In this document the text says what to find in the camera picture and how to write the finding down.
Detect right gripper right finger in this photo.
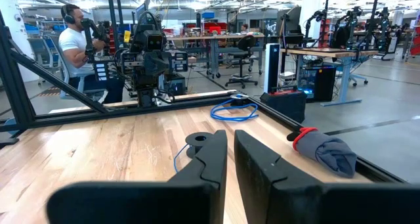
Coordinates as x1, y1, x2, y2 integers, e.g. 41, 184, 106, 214
233, 129, 420, 224

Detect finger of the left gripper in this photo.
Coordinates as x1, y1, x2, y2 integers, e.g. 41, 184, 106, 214
156, 52, 171, 76
142, 52, 158, 76

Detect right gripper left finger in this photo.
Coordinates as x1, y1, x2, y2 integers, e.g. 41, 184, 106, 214
45, 129, 228, 224

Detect black cord spool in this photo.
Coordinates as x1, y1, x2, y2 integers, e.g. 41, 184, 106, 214
184, 131, 215, 160

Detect black hand-held control arm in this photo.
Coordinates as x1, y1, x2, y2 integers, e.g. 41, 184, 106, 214
80, 18, 112, 64

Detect long grey workbench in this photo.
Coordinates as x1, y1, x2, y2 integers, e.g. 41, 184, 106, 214
166, 32, 266, 79

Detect grey red pouch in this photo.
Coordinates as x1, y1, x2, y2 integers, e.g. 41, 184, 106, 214
286, 126, 358, 179

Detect black office stool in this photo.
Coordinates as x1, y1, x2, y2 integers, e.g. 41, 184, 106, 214
224, 34, 259, 89

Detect black blue white adapter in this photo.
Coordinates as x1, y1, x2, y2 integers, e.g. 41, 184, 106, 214
228, 93, 251, 107

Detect black headphones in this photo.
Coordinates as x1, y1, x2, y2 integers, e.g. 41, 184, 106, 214
60, 4, 77, 25

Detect black crate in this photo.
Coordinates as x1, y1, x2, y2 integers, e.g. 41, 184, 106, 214
259, 89, 308, 124

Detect blue office chair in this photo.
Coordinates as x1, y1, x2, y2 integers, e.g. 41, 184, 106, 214
28, 33, 72, 89

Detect red case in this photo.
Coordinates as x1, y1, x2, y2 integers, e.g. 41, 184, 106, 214
268, 88, 299, 97

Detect black computer tower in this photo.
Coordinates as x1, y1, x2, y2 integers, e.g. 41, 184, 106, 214
297, 64, 338, 103

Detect black monitor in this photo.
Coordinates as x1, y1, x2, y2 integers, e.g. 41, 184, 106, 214
276, 5, 303, 48

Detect wooden top desk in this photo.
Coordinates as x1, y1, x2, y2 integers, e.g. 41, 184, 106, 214
280, 47, 381, 107

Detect grey metal bracket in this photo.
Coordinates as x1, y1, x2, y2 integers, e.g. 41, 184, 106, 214
153, 95, 173, 106

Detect black aluminium frame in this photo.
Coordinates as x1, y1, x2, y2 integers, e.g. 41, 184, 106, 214
0, 10, 410, 185

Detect short blue cord coil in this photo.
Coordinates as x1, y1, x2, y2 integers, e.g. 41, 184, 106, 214
209, 98, 260, 122

